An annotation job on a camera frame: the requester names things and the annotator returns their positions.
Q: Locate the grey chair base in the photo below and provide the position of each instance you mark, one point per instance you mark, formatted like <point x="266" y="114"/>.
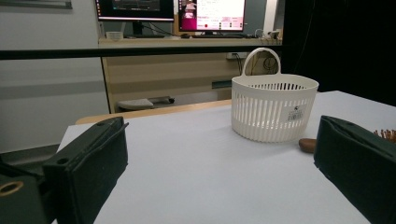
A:
<point x="135" y="104"/>

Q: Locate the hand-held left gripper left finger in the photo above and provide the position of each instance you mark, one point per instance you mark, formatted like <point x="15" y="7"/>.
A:
<point x="87" y="161"/>

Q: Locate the white power strip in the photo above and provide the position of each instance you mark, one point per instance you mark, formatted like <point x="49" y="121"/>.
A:
<point x="236" y="55"/>

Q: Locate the clear plastic cup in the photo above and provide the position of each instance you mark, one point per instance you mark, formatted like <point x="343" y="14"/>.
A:
<point x="114" y="35"/>

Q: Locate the white plastic basket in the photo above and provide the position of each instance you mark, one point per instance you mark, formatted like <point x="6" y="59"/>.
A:
<point x="267" y="109"/>

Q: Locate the light wooden desk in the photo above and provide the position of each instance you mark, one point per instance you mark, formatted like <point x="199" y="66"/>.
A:
<point x="162" y="71"/>

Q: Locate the black keyboard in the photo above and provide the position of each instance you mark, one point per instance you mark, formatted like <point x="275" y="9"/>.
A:
<point x="218" y="36"/>

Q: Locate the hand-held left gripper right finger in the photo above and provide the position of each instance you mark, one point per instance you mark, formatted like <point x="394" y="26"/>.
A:
<point x="358" y="161"/>

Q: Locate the black horizontal frame bar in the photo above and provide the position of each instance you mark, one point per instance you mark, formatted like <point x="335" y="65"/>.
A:
<point x="46" y="53"/>

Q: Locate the computer monitor with bright screen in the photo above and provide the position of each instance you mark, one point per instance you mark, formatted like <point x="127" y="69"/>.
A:
<point x="214" y="15"/>

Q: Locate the black curtain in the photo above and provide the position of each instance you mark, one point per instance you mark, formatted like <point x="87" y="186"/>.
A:
<point x="342" y="46"/>

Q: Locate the computer monitor with dark screen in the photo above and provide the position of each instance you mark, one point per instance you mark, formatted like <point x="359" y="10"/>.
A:
<point x="134" y="9"/>

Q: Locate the white table mat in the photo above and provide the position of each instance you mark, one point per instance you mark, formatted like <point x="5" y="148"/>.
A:
<point x="202" y="174"/>

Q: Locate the black computer mouse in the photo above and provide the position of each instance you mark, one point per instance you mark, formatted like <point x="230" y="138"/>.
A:
<point x="185" y="35"/>

